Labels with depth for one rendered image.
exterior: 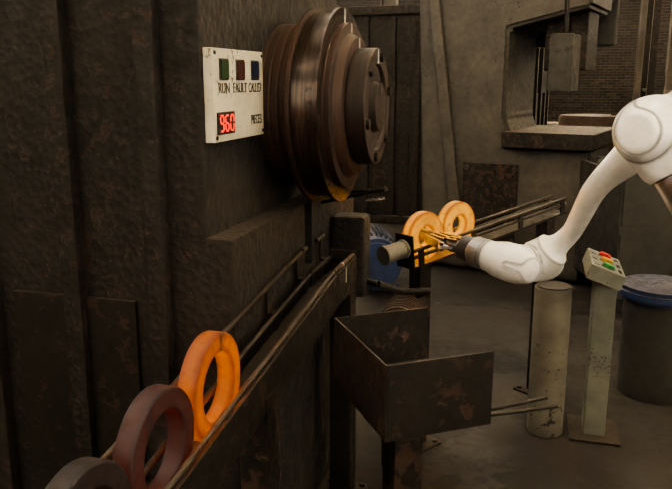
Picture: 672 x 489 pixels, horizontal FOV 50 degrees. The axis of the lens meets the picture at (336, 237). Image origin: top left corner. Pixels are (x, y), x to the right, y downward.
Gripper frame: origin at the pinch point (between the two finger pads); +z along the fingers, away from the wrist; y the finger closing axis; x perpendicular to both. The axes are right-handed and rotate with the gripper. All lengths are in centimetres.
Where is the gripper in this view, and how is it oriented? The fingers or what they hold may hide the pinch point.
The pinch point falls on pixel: (423, 233)
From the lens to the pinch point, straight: 226.7
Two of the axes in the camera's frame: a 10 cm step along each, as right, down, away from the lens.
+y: 7.7, -1.3, 6.2
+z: -6.3, -2.5, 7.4
